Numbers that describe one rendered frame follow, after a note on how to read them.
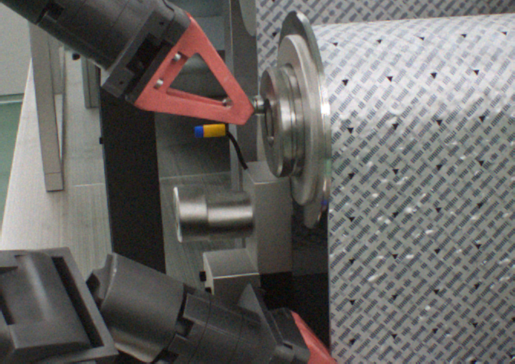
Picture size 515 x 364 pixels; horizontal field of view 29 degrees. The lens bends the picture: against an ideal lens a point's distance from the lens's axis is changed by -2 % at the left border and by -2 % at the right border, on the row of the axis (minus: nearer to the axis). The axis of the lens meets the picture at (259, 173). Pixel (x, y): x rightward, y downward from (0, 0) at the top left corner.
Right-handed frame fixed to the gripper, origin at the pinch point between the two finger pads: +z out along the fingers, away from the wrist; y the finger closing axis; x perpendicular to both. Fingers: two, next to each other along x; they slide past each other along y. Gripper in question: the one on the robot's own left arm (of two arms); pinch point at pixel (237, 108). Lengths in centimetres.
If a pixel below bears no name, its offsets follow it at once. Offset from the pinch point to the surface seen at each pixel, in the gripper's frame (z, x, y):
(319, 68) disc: 1.0, 5.6, 7.7
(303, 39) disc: -0.1, 6.5, 4.6
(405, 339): 17.1, -6.0, 7.3
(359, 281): 11.6, -4.3, 7.6
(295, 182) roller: 5.8, -1.8, 2.1
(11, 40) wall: -17, -93, -549
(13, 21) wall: -22, -82, -549
